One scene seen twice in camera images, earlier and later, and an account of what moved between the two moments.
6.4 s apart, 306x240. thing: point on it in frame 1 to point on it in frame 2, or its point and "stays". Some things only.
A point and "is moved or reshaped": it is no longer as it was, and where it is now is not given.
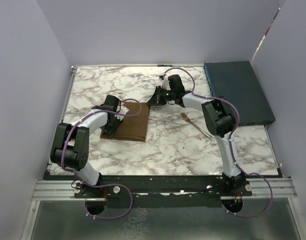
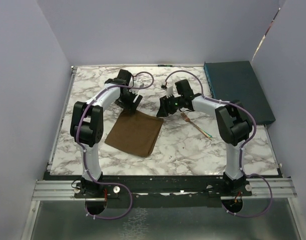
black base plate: [162, 189] stays
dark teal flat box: [236, 81] stays
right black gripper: [156, 99] to [165, 108]
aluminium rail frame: [64, 190] stays
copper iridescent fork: [188, 120] stays
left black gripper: [110, 130] to [130, 106]
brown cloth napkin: [132, 128] is moved or reshaped
